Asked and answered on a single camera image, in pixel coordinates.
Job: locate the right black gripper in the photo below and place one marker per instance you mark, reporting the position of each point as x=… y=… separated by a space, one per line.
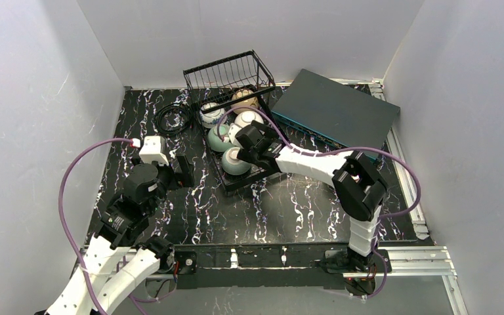
x=249 y=148

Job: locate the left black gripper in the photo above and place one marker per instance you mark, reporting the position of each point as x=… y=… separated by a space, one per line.
x=182 y=169

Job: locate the white ribbed ceramic bowl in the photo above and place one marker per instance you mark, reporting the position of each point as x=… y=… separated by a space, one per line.
x=247 y=117

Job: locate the black wire dish rack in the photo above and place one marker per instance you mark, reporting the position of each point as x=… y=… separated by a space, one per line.
x=216 y=82

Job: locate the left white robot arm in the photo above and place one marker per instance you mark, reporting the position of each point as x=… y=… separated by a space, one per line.
x=113 y=235

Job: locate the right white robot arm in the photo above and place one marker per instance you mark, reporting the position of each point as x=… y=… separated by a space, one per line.
x=356 y=181

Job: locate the beige ceramic bowl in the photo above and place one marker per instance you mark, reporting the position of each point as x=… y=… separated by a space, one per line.
x=246 y=103

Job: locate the green lined ceramic bowl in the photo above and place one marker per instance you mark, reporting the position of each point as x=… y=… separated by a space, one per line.
x=232 y=165

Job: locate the pale green ceramic bowl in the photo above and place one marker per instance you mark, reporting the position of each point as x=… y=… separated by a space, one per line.
x=218 y=138

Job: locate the blue white patterned bowl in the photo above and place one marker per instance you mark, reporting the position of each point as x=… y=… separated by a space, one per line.
x=210 y=119

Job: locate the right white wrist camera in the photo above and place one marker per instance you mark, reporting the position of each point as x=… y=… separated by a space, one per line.
x=232 y=132

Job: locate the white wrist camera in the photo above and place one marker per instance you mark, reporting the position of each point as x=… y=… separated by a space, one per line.
x=232 y=132
x=153 y=150

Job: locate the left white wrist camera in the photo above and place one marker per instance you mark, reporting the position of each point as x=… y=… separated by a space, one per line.
x=153 y=150

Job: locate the grey teal network switch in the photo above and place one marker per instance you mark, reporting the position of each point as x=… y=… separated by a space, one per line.
x=337 y=114

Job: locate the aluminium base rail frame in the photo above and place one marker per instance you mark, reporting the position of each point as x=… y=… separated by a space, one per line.
x=303 y=265

